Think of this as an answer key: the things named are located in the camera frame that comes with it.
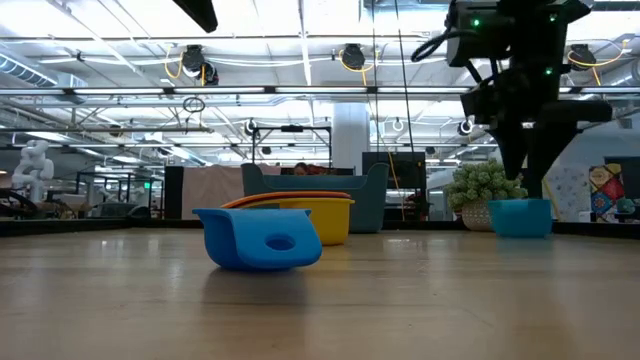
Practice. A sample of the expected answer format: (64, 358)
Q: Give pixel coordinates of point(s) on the light blue measuring cup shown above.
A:
(240, 242)

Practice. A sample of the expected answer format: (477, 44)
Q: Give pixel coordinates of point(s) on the black stand frame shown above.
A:
(292, 128)

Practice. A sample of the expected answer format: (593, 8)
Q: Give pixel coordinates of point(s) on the yellow measuring cup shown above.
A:
(332, 222)

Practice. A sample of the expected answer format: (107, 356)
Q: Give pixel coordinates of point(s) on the green succulent in white pot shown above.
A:
(475, 187)

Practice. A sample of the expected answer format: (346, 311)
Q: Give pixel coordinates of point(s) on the white patterned panel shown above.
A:
(570, 192)

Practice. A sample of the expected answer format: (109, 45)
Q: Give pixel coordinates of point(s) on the orange measuring cup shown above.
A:
(290, 196)

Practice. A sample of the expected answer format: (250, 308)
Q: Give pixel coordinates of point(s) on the colourful patterned poster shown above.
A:
(606, 187)

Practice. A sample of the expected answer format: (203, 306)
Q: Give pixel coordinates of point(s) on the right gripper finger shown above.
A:
(542, 160)
(510, 150)

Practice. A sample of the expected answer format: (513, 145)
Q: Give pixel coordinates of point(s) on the pink cloth partition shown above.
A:
(210, 192)

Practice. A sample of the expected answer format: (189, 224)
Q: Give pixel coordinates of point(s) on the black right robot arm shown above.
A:
(510, 30)

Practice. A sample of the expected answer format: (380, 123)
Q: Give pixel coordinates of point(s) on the cyan measuring cup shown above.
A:
(520, 218)

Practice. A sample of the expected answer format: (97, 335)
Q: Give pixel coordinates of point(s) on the person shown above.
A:
(301, 169)

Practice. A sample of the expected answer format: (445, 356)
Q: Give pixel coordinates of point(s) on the white pillar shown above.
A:
(350, 135)

